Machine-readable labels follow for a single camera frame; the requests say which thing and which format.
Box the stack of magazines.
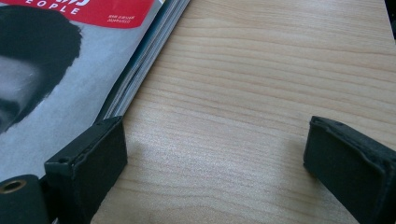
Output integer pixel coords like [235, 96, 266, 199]
[99, 0, 191, 122]

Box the dark object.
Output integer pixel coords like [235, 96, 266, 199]
[384, 0, 396, 23]

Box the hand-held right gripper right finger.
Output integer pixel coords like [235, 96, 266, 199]
[303, 115, 396, 224]

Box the magazine with face cover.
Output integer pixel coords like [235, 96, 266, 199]
[0, 0, 166, 183]

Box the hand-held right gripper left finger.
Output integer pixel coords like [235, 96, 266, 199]
[44, 116, 128, 224]

